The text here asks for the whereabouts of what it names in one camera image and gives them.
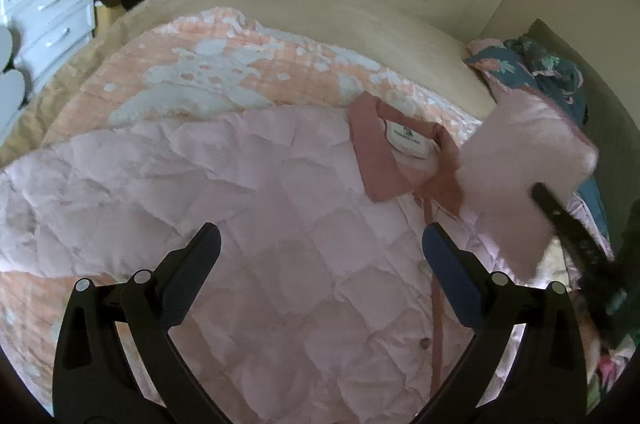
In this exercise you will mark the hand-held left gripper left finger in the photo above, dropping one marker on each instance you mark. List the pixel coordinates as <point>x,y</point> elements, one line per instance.
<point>192,264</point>

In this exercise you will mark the pink quilted jacket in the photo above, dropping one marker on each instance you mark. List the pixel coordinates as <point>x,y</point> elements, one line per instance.
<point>280,224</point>

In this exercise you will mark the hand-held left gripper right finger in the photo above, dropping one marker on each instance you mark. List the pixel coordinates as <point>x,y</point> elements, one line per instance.
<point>450,269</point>

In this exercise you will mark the white dresser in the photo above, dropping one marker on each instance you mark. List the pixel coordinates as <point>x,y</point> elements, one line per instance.
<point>45,3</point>

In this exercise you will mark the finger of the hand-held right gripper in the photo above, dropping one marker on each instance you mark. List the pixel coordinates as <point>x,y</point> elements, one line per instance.
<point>560,216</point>

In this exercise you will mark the grey-green headboard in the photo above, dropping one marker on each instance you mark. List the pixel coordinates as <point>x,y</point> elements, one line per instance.
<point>615,128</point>

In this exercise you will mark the teal and pink floral quilt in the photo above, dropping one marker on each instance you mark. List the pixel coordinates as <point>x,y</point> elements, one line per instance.
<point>550,68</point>

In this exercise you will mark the orange and white blanket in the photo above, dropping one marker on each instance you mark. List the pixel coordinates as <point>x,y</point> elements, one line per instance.
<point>190,53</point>

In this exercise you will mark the beige bed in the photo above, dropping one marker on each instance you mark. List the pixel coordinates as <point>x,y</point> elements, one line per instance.
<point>310,3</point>

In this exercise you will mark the white chair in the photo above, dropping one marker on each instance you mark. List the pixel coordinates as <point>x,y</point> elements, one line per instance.
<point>10,103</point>

